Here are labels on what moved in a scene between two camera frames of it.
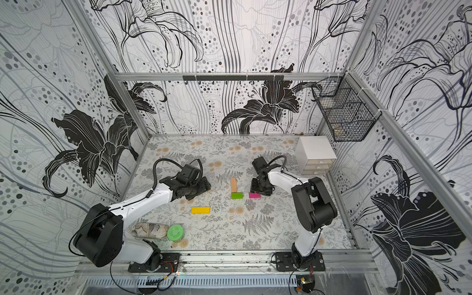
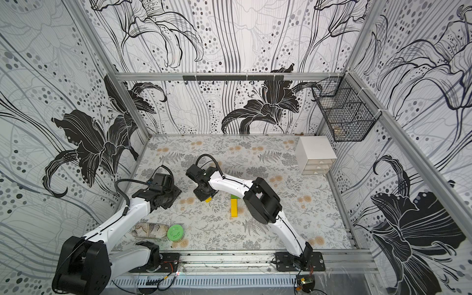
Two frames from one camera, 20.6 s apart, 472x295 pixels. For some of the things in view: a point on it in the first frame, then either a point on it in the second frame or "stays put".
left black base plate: (169, 262) stays put
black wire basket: (348, 115) stays put
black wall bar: (233, 77) stays put
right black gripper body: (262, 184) → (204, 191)
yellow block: (200, 210) → (234, 208)
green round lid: (175, 232) stays put
